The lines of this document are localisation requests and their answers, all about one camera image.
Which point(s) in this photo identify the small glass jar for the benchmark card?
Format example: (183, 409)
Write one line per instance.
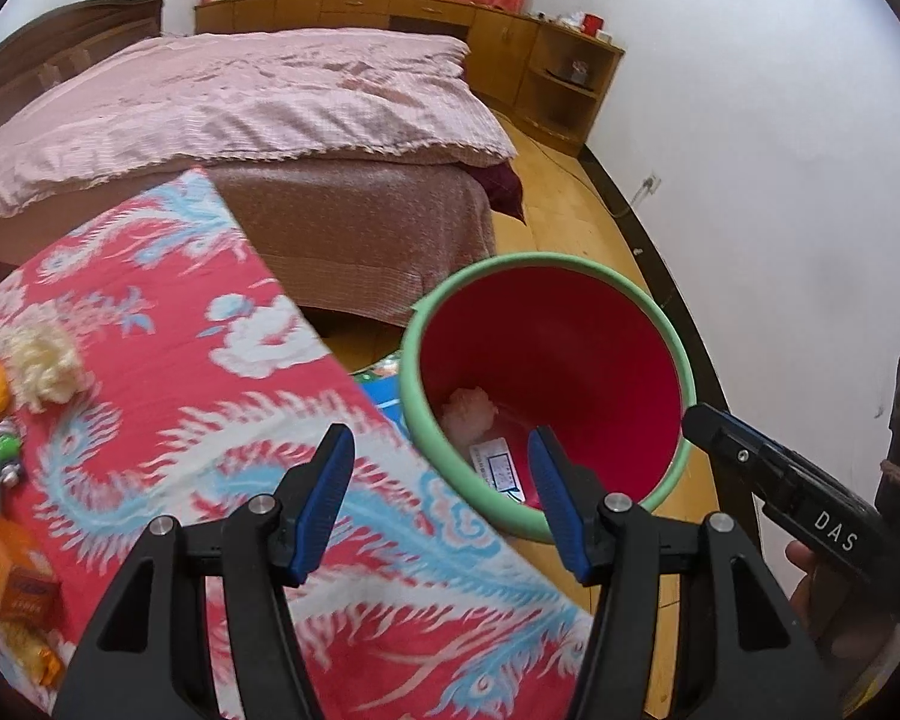
(576, 73)

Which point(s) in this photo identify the wooden corner shelf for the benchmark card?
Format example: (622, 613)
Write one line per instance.
(562, 109)

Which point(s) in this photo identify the long wooden cabinet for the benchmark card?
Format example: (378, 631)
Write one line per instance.
(360, 11)

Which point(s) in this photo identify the white printed card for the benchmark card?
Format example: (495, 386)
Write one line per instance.
(499, 476)

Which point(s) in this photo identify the red bin with green rim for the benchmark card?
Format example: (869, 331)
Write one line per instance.
(570, 360)

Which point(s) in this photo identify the maroon cloth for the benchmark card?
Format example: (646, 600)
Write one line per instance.
(504, 191)

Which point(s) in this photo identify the orange carton box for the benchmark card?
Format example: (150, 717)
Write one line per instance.
(19, 577)

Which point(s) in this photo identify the dark wooden bed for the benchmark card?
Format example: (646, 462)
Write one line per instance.
(60, 37)

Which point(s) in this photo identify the cream fluffy ball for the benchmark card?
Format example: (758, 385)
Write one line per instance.
(41, 364)

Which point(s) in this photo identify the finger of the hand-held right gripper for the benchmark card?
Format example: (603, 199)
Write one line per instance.
(727, 442)

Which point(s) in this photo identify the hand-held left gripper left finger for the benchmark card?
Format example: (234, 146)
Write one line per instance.
(322, 499)

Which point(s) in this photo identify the white wall socket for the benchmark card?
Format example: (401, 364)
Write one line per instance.
(651, 181)

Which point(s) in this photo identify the red cup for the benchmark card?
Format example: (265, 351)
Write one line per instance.
(591, 22)

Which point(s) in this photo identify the bed with pink quilt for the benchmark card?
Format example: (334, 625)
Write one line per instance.
(232, 105)

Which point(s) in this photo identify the person's right hand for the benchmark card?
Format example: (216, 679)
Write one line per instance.
(804, 589)

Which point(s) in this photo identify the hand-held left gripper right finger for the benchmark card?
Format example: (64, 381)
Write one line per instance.
(559, 502)

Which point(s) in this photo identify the blue patterned bag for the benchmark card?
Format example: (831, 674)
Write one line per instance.
(382, 397)

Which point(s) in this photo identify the yellow snack packet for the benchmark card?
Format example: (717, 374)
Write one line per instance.
(34, 660)

